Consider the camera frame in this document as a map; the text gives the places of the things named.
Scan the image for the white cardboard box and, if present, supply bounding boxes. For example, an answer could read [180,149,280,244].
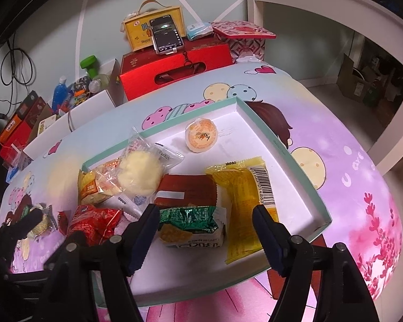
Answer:
[22,58,125,160]

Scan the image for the colourful toy pile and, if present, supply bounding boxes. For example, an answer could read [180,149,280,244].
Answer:
[65,76,93,108]

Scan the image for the dark red box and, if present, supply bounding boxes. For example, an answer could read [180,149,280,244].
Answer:
[0,97,52,160]

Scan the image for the white tray with teal rim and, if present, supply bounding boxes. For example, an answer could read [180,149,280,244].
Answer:
[81,97,333,307]

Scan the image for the brown cardboard box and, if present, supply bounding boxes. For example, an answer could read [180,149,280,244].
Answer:
[336,54,387,108]

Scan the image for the yellow snack packet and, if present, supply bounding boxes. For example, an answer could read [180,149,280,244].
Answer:
[205,156,279,265]

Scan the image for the clear plastic ball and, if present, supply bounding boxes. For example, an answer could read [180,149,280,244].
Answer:
[89,74,111,93]

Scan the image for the orange and black box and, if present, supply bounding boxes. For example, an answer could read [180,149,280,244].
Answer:
[0,90,41,141]

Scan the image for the green cake packet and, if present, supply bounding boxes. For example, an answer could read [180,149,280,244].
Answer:
[158,206,227,249]

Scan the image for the white bun clear packet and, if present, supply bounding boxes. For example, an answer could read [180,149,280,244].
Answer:
[116,127,185,205]

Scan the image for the dark red snack packet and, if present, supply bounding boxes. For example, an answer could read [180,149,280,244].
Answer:
[153,174,219,208]

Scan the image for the round jelly cup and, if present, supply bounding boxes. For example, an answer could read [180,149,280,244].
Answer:
[185,119,218,154]

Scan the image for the blue bottle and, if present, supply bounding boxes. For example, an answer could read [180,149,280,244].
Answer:
[52,75,69,111]

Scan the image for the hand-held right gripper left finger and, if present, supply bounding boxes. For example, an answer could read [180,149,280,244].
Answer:
[40,203,161,322]

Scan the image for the orange yellow chip packet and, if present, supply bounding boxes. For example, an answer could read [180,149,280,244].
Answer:
[78,159,121,207]

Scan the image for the clear plastic container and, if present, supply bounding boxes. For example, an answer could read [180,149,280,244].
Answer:
[2,142,32,170]

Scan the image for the small red candy packet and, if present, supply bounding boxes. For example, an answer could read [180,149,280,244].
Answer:
[57,210,71,235]

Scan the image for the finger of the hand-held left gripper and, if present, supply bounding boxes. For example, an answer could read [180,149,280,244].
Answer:
[67,231,89,246]
[0,211,44,242]

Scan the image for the yellow carton with handle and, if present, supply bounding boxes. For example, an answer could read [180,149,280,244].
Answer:
[122,0,185,52]

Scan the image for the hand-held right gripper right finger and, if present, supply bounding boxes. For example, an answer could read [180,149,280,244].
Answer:
[253,204,379,322]

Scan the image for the tissue pack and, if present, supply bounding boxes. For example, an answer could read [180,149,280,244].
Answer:
[186,21,215,41]

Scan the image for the round cake clear packet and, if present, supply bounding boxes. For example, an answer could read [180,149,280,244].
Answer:
[28,204,57,239]

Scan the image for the red patterned gift box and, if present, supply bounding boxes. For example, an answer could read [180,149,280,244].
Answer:
[210,21,276,65]

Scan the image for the smartphone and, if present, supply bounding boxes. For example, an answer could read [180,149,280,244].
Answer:
[149,14,183,55]

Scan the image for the black cables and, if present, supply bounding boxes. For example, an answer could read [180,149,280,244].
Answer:
[0,38,37,86]

